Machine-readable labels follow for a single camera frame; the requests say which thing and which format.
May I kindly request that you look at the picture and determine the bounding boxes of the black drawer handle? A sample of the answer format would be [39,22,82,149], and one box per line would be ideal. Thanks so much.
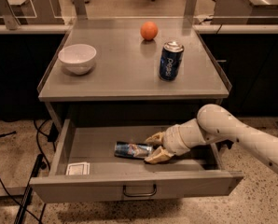
[122,184,157,198]

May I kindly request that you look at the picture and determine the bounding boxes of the orange fruit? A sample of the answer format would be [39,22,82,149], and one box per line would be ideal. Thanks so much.
[140,21,158,41]

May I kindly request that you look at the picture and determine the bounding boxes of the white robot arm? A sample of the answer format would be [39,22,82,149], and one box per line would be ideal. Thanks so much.
[145,104,278,174]

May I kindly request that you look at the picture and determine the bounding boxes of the blue pepsi can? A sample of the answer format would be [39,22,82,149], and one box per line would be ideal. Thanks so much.
[159,41,184,81]

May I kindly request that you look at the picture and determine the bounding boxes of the white ceramic bowl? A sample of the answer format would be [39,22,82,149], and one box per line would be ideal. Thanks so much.
[58,44,97,75]

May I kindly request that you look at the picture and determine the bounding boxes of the left background lab bench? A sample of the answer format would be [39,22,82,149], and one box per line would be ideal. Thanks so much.
[0,0,64,25]

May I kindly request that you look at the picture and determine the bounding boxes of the white card in drawer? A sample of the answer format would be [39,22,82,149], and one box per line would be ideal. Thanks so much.
[66,162,90,175]

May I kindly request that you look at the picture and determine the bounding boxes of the grey metal cabinet table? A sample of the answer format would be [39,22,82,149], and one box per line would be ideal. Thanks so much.
[39,17,231,128]

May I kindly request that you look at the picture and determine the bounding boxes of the black floor cable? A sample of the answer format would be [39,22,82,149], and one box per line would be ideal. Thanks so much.
[0,119,53,224]

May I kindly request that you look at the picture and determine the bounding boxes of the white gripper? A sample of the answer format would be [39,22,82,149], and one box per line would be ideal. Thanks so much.
[145,125,190,164]

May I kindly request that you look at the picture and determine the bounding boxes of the background lab bench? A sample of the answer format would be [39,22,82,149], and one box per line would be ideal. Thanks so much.
[0,0,64,25]
[209,0,278,25]

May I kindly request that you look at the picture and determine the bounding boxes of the black power strip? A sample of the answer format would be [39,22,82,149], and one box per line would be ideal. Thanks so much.
[14,154,43,224]

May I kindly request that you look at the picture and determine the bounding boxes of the right background lab bench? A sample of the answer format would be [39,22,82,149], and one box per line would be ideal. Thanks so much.
[209,0,278,25]

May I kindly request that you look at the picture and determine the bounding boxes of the open grey top drawer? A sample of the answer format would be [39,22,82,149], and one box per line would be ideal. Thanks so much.
[31,119,243,203]

